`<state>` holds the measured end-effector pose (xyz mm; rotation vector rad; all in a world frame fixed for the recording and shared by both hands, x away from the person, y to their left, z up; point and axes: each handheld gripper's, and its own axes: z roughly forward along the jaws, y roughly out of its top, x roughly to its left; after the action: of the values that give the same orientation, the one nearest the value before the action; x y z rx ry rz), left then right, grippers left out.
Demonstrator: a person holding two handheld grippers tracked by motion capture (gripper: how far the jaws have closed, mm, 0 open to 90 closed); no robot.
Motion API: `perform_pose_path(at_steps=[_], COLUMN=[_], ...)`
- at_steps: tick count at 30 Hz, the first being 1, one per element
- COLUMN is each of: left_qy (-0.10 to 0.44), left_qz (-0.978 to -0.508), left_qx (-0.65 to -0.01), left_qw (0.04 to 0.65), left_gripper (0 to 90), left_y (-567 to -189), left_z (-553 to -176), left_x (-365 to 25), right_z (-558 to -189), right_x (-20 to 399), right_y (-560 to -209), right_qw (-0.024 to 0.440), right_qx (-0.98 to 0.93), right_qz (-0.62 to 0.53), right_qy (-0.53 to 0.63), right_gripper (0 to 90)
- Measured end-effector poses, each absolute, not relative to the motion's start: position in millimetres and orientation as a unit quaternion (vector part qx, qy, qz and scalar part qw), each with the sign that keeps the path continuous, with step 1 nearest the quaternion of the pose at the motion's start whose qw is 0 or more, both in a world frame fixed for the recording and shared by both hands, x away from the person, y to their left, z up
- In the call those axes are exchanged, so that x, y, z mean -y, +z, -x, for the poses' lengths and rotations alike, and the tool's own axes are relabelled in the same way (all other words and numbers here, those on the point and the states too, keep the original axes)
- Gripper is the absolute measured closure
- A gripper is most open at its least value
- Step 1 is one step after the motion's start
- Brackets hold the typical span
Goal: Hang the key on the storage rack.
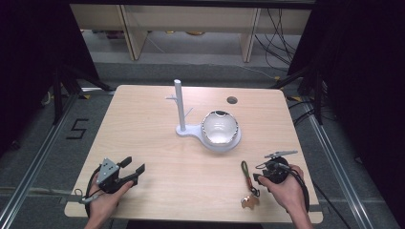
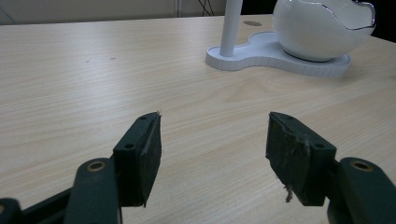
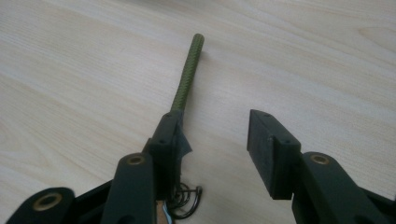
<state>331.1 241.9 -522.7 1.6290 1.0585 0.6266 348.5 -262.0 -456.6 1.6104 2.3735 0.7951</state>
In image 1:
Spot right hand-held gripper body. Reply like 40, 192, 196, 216
262, 150, 299, 185

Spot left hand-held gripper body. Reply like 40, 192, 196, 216
96, 157, 139, 195

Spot green strap keychain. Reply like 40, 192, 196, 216
240, 160, 261, 211

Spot person's right hand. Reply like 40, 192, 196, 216
258, 164, 307, 214

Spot person's left hand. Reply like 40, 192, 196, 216
87, 180, 135, 221

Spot white bowl with silver rim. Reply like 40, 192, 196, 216
201, 110, 240, 148

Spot black metal stand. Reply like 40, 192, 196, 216
269, 65, 326, 126
52, 62, 114, 126

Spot black curtain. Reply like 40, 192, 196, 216
288, 0, 405, 223
0, 0, 100, 154

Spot light wooden shelf unit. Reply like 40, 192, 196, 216
70, 4, 312, 63

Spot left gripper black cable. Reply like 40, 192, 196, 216
74, 167, 104, 219

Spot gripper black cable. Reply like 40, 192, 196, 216
74, 167, 104, 219
255, 160, 311, 214

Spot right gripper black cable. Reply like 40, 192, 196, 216
255, 160, 311, 214

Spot aluminium floor rail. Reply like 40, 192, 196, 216
299, 96, 375, 229
0, 89, 96, 229

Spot white stand with post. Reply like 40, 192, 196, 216
165, 79, 243, 153

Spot black floor cables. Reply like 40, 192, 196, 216
253, 8, 303, 72

